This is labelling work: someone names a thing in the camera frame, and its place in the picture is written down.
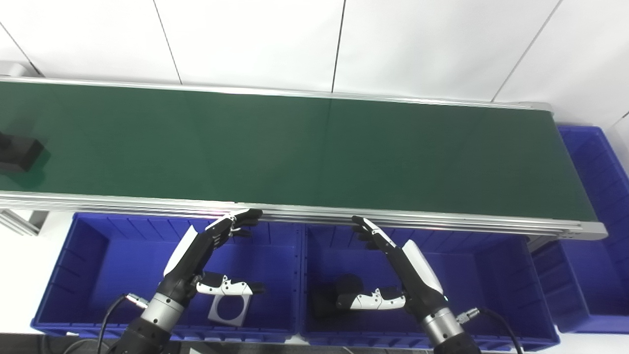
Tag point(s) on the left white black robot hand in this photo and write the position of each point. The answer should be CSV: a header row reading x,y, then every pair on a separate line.
x,y
189,255

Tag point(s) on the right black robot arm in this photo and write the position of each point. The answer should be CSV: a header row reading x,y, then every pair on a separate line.
x,y
447,334

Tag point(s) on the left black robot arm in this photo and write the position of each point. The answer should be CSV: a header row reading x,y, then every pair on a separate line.
x,y
147,334

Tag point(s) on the blue plastic bin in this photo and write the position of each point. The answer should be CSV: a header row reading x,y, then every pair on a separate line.
x,y
481,285
589,285
123,265

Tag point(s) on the grey square plate with hole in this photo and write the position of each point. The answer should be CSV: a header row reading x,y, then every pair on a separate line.
x,y
214,318

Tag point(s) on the green conveyor belt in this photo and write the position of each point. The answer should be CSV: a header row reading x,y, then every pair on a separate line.
x,y
147,202
295,147

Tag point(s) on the black cylinder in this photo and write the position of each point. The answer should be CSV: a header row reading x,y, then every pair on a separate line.
x,y
327,295
19,152

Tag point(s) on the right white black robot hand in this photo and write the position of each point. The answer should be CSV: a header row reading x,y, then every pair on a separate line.
x,y
417,275

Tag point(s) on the aluminium conveyor leg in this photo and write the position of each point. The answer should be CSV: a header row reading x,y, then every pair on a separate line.
x,y
19,221

